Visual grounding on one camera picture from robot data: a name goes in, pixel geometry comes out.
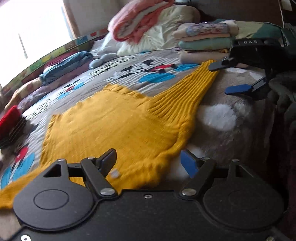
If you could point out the yellow knit sweater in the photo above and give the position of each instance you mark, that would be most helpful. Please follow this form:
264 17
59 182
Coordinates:
115 120

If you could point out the purple quilt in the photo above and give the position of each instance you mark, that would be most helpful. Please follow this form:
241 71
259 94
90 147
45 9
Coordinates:
34 97

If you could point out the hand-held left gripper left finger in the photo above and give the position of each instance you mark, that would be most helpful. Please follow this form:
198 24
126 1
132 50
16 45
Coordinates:
108 160

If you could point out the dark bed headboard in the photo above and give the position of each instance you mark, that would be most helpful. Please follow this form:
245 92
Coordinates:
242 9

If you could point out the white quilt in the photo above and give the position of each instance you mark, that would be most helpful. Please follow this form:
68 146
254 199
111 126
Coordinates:
166 30

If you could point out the stack of pastel folded clothes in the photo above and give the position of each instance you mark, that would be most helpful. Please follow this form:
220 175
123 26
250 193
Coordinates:
203 44

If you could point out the person's dark maroon clothing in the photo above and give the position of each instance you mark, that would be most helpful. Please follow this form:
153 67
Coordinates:
282 162

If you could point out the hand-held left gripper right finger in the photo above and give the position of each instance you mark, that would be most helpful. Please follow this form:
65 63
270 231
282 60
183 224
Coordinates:
188 162

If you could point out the blue folded blanket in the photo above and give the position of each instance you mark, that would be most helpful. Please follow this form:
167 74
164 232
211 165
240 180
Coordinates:
69 62

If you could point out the printed cartoon blanket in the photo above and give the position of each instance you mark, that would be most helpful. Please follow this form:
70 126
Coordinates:
231 139

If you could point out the dark striped folded garment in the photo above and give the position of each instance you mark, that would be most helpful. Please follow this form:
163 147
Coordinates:
19 132

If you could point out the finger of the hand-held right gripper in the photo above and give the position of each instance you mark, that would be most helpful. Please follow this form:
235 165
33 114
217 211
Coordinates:
240 89
219 65

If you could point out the person's right hand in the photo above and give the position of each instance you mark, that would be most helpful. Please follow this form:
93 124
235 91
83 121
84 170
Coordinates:
284 97

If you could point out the colourful picture foam board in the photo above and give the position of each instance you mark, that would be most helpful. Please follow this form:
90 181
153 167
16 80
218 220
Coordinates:
57 49

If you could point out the light blue plush toy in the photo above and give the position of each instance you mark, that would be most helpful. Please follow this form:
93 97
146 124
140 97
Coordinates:
99 61

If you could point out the bright window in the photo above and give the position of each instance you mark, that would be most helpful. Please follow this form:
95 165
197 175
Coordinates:
34 34

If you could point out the white pillow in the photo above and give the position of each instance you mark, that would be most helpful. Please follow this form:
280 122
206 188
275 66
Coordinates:
106 44

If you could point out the pink quilt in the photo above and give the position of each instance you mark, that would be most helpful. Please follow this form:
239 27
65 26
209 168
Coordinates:
134 20

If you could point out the patterned cream pillow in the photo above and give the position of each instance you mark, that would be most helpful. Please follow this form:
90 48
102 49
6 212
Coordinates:
25 88

